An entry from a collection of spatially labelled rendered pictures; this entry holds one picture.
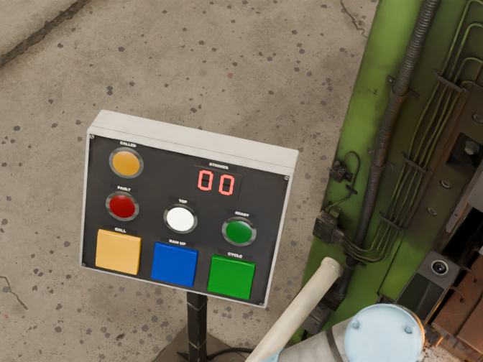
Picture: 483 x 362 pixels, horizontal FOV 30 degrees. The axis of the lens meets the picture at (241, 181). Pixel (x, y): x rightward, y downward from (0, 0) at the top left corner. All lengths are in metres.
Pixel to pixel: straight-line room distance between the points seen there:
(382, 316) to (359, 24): 2.29
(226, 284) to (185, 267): 0.08
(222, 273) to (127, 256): 0.17
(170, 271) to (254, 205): 0.20
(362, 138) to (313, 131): 1.35
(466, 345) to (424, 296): 0.47
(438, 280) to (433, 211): 0.48
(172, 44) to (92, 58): 0.27
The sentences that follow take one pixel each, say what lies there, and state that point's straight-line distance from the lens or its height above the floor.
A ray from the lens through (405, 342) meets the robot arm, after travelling 0.95.
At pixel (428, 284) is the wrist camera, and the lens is 1.15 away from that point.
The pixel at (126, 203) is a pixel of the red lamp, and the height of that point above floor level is 1.10.
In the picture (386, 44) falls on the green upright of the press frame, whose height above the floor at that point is 1.39.
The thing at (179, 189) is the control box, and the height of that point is 1.14.
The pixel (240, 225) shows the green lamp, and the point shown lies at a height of 1.10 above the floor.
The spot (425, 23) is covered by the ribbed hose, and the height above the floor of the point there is 1.50.
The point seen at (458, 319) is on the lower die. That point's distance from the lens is 1.61.
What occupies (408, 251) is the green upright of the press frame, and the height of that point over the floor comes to 0.87.
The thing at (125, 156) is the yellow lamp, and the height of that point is 1.18.
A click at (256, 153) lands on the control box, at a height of 1.18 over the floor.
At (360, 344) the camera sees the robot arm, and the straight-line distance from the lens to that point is 0.95.
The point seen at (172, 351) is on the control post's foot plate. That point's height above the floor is 0.01.
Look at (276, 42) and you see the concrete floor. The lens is 3.09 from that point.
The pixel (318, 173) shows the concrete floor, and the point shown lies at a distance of 2.82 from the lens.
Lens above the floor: 2.44
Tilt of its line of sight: 61 degrees down
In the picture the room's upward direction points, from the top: 5 degrees clockwise
